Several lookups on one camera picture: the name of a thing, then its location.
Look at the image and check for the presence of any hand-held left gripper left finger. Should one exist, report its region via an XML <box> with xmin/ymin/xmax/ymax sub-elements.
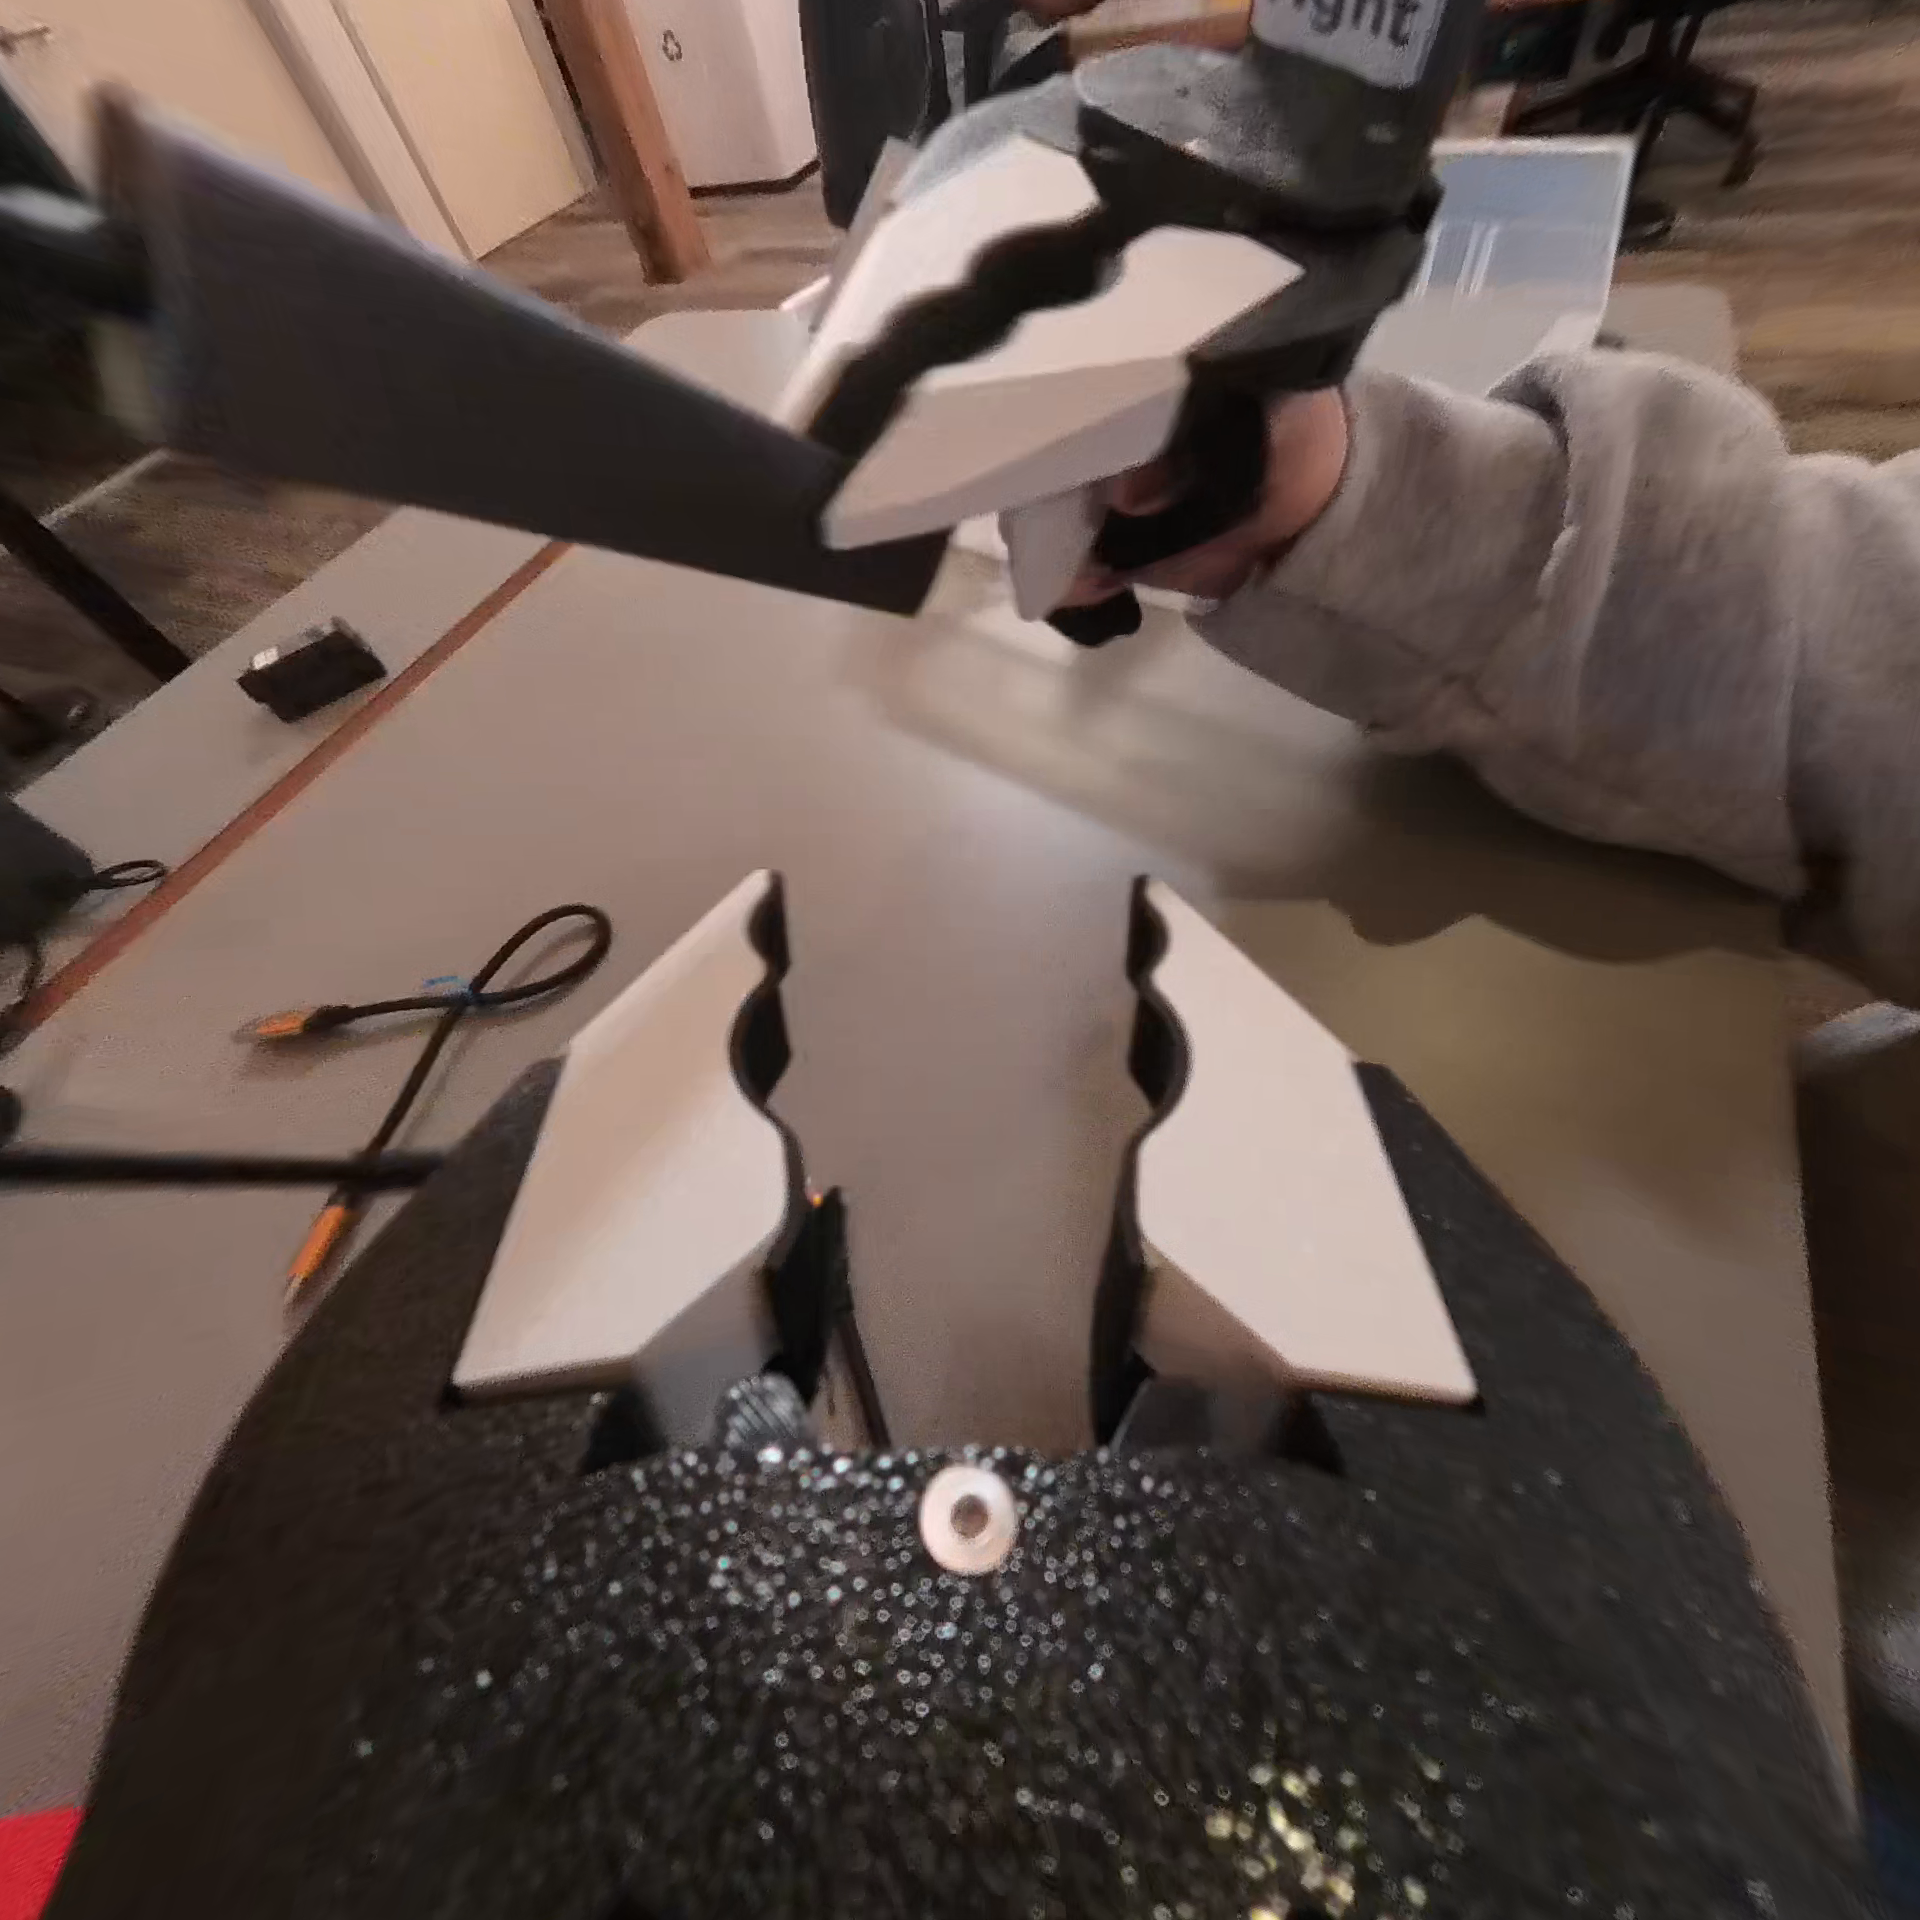
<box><xmin>450</xmin><ymin>869</ymin><xmax>812</xmax><ymax>1443</ymax></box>

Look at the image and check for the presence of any person's right forearm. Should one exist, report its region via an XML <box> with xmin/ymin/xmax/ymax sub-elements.
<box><xmin>1204</xmin><ymin>349</ymin><xmax>1920</xmax><ymax>1008</ymax></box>

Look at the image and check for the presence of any dark wooden desk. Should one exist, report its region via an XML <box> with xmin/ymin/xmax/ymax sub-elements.
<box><xmin>0</xmin><ymin>477</ymin><xmax>194</xmax><ymax>688</ymax></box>

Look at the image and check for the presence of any black pouch with cord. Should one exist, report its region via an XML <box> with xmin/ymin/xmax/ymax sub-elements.
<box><xmin>0</xmin><ymin>802</ymin><xmax>169</xmax><ymax>1038</ymax></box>

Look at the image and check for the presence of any black cable with orange plugs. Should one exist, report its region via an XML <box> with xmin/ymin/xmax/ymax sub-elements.
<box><xmin>237</xmin><ymin>900</ymin><xmax>615</xmax><ymax>1306</ymax></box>

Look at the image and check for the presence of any person's right hand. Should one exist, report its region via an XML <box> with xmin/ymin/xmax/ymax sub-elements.
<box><xmin>1100</xmin><ymin>382</ymin><xmax>1351</xmax><ymax>604</ymax></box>

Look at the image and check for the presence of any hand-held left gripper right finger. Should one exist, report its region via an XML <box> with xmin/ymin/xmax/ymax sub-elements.
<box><xmin>1125</xmin><ymin>875</ymin><xmax>1481</xmax><ymax>1433</ymax></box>

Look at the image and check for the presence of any wooden post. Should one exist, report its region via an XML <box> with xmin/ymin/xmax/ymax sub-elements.
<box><xmin>541</xmin><ymin>0</ymin><xmax>708</xmax><ymax>284</ymax></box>

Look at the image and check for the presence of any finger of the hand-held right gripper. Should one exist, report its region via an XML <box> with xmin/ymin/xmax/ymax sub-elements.
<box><xmin>779</xmin><ymin>134</ymin><xmax>1119</xmax><ymax>457</ymax></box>
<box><xmin>816</xmin><ymin>224</ymin><xmax>1308</xmax><ymax>549</ymax></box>

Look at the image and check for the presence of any small black box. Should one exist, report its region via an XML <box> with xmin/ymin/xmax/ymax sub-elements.
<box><xmin>237</xmin><ymin>616</ymin><xmax>390</xmax><ymax>722</ymax></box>

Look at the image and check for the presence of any cream door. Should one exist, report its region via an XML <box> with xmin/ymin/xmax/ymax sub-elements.
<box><xmin>0</xmin><ymin>0</ymin><xmax>369</xmax><ymax>228</ymax></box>
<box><xmin>248</xmin><ymin>0</ymin><xmax>590</xmax><ymax>260</ymax></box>

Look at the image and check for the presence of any red plastic case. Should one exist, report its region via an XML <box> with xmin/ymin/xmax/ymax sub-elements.
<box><xmin>0</xmin><ymin>1806</ymin><xmax>84</xmax><ymax>1920</ymax></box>

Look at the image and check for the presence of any black office chair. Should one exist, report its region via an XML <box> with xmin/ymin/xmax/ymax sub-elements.
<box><xmin>1498</xmin><ymin>0</ymin><xmax>1763</xmax><ymax>248</ymax></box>

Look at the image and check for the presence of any white plastic bin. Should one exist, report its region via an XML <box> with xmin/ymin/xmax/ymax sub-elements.
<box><xmin>1417</xmin><ymin>134</ymin><xmax>1641</xmax><ymax>395</ymax></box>

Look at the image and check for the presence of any white trash bin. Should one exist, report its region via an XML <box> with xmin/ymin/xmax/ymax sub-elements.
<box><xmin>622</xmin><ymin>0</ymin><xmax>821</xmax><ymax>193</ymax></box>

